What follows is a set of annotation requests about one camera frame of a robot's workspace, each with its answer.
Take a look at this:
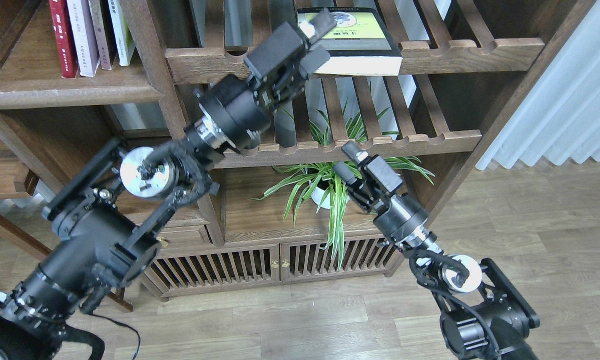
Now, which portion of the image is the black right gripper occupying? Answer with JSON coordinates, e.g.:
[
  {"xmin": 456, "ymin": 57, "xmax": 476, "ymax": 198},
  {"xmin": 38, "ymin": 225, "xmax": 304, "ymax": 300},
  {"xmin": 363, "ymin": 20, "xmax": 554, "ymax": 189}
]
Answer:
[{"xmin": 334, "ymin": 141, "xmax": 429, "ymax": 247}]

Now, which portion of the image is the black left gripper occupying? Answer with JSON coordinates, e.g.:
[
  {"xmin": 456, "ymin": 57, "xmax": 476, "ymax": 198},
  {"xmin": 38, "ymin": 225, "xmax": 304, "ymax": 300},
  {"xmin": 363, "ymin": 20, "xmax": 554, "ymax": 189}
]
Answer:
[{"xmin": 194, "ymin": 8, "xmax": 336, "ymax": 153}]

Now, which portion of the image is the green and black book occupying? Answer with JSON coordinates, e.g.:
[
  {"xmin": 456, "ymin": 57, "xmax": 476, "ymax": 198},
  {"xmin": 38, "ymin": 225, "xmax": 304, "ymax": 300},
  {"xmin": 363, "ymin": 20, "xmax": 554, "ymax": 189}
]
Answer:
[{"xmin": 316, "ymin": 7, "xmax": 402, "ymax": 76}]

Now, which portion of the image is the white lavender book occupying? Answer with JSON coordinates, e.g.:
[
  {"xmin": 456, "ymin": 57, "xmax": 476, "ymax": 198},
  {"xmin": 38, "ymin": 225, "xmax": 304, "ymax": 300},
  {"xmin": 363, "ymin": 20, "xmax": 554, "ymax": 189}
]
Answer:
[{"xmin": 67, "ymin": 0, "xmax": 99, "ymax": 78}]

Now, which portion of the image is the red cover book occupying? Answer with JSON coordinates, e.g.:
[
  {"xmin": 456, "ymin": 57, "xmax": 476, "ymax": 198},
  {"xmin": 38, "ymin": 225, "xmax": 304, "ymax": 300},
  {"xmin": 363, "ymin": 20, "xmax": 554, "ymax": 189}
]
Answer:
[{"xmin": 48, "ymin": 0, "xmax": 78, "ymax": 79}]

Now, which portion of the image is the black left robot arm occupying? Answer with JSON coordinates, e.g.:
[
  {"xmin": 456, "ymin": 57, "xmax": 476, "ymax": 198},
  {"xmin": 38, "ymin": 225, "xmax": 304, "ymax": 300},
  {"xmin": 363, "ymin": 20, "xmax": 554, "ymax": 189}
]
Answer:
[{"xmin": 0, "ymin": 7, "xmax": 336, "ymax": 360}]

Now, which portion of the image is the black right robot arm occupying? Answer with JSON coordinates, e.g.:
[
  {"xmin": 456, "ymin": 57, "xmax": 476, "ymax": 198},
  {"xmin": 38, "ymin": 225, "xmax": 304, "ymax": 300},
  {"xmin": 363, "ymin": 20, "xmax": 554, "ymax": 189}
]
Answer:
[{"xmin": 335, "ymin": 141, "xmax": 539, "ymax": 360}]

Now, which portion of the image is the green spider plant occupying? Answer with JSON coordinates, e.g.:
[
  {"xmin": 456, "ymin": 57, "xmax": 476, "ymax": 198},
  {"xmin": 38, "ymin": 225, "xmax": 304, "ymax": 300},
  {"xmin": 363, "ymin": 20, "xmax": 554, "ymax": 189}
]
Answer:
[{"xmin": 252, "ymin": 110, "xmax": 435, "ymax": 268}]

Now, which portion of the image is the white plant pot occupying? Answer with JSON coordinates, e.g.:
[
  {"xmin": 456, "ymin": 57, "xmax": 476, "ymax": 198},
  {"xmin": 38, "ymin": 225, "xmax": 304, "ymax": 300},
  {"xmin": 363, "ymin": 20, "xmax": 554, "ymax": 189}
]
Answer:
[{"xmin": 311, "ymin": 177, "xmax": 350, "ymax": 210}]

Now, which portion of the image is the dark wooden bookshelf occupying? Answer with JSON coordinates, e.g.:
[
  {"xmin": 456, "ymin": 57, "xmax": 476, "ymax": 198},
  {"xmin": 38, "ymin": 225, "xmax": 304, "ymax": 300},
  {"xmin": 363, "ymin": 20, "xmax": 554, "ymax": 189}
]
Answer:
[{"xmin": 0, "ymin": 0, "xmax": 594, "ymax": 298}]

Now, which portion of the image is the white green upright book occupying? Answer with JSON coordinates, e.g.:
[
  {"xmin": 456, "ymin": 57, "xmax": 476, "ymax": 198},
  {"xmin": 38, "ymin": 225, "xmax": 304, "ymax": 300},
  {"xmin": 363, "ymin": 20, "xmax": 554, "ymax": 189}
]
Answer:
[{"xmin": 108, "ymin": 0, "xmax": 136, "ymax": 67}]

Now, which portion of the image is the white curtain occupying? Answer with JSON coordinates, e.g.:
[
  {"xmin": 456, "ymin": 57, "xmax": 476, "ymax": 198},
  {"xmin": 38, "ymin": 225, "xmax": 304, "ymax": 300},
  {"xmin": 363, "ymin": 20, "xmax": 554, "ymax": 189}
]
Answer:
[{"xmin": 476, "ymin": 0, "xmax": 600, "ymax": 171}]

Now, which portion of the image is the black floor cable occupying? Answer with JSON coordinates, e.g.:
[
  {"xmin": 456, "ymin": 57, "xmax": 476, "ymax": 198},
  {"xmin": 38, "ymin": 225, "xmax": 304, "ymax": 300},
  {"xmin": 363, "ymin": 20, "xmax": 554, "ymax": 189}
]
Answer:
[{"xmin": 87, "ymin": 312, "xmax": 141, "ymax": 360}]

